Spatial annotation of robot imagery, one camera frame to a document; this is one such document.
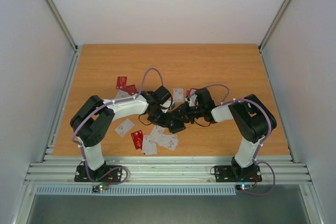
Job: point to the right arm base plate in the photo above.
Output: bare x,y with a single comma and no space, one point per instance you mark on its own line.
233,174

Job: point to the grey slotted cable duct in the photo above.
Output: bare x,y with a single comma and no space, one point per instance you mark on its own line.
138,190

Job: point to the frame post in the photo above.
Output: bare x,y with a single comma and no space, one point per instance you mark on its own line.
275,22
53,8

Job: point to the left controller board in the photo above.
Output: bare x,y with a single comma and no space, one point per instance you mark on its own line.
101,187

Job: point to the red card with white card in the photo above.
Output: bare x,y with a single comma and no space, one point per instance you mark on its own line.
191,93

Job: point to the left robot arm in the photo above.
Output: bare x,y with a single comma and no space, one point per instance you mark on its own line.
91,123

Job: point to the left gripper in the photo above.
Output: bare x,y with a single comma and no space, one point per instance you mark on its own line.
163,123

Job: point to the black leather card holder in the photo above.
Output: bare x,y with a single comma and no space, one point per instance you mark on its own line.
174,126

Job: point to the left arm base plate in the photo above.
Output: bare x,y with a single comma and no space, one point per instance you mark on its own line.
104,174

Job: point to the white floral card pile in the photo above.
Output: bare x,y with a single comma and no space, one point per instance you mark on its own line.
149,143

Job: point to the white floral cards near holder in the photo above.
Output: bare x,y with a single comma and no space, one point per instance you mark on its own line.
168,141

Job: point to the left frame post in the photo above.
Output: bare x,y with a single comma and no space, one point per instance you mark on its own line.
53,8

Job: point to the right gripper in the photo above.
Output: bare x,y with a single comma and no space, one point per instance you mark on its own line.
187,114

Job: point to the right frame post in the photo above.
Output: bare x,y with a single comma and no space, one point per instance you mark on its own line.
275,22

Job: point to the right controller board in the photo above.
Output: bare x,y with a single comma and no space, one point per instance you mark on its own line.
245,187

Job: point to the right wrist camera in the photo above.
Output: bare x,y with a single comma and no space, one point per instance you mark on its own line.
191,99

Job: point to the controller board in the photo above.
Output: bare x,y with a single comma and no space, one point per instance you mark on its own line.
101,187
245,187

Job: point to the red card far left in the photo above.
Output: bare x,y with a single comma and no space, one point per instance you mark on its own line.
121,83

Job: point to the white floral card front left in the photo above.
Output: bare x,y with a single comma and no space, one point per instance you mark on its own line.
124,128

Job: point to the aluminium table edge rail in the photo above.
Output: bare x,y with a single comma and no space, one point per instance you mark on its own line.
164,170

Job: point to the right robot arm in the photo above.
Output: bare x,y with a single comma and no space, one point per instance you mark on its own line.
254,121

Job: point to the white floral card centre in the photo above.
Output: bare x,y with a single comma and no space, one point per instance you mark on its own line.
178,95

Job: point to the red card under pile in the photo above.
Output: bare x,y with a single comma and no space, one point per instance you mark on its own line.
137,138

